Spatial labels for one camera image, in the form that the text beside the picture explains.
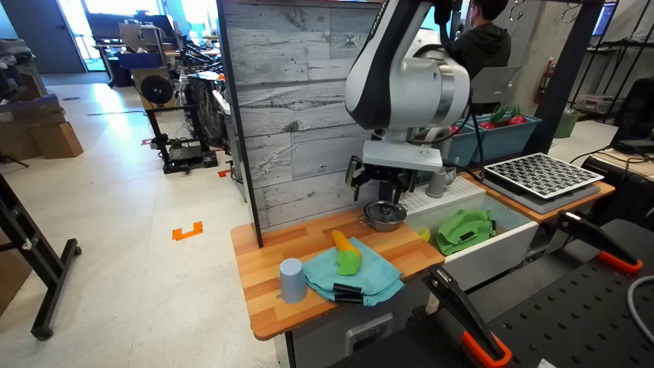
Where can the grey stone pattern panel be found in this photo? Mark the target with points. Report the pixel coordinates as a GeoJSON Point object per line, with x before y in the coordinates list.
{"type": "Point", "coordinates": [292, 103]}

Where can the slanted black frame post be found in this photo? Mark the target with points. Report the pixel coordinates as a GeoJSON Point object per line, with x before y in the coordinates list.
{"type": "Point", "coordinates": [563, 74]}

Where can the green toy vegetable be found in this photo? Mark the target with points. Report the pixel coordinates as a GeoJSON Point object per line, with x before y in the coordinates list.
{"type": "Point", "coordinates": [503, 114]}

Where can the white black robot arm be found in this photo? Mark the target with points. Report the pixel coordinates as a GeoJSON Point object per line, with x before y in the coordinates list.
{"type": "Point", "coordinates": [408, 88]}

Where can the white toy sink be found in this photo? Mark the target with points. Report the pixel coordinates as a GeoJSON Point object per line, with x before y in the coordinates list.
{"type": "Point", "coordinates": [493, 254]}

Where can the green cloth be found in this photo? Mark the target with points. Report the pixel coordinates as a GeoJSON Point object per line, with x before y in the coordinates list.
{"type": "Point", "coordinates": [465, 230]}

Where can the grey cabinet under counter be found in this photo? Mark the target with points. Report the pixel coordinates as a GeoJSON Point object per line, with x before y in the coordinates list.
{"type": "Point", "coordinates": [353, 328]}

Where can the black metal stand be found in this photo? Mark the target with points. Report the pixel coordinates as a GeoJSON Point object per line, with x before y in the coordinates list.
{"type": "Point", "coordinates": [42, 263]}

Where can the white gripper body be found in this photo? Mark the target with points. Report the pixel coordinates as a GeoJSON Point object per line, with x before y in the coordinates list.
{"type": "Point", "coordinates": [401, 156]}

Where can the grey cylindrical cup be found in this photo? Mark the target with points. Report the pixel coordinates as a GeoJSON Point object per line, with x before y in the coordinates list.
{"type": "Point", "coordinates": [292, 280]}

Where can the small yellow sponge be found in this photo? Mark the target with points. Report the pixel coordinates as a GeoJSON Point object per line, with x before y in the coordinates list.
{"type": "Point", "coordinates": [423, 234]}

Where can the grey drying tray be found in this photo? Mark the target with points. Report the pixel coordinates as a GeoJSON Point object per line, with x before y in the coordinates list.
{"type": "Point", "coordinates": [537, 204]}

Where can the black office chair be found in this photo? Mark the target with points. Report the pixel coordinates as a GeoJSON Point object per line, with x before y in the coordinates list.
{"type": "Point", "coordinates": [636, 116]}

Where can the black equipment cart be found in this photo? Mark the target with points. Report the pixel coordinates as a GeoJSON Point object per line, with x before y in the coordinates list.
{"type": "Point", "coordinates": [173, 116]}

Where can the black perforated board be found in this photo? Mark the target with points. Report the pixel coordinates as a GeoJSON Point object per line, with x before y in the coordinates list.
{"type": "Point", "coordinates": [579, 324]}

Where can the small steel pot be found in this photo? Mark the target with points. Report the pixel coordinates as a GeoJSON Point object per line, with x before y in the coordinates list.
{"type": "Point", "coordinates": [382, 221]}

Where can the teal plastic bin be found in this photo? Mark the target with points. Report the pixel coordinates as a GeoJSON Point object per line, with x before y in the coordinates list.
{"type": "Point", "coordinates": [460, 150]}
{"type": "Point", "coordinates": [507, 141]}

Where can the seated person in dark hoodie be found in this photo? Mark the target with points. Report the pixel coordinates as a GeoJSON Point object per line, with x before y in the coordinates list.
{"type": "Point", "coordinates": [482, 43]}

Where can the black white checkered rack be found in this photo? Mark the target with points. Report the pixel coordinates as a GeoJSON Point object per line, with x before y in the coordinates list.
{"type": "Point", "coordinates": [541, 174]}

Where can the cardboard box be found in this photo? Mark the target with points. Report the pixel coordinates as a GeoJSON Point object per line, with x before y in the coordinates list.
{"type": "Point", "coordinates": [42, 136]}

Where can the small blue screen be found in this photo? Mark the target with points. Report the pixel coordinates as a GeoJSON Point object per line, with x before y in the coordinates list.
{"type": "Point", "coordinates": [603, 18]}

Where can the grey office chair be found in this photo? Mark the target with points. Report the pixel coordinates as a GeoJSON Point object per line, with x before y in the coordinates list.
{"type": "Point", "coordinates": [496, 85]}

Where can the round steel pot lid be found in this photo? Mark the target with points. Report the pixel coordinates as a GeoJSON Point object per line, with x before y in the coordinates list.
{"type": "Point", "coordinates": [382, 208]}

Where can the teal cloth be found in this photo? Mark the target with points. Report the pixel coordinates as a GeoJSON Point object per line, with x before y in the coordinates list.
{"type": "Point", "coordinates": [378, 276]}

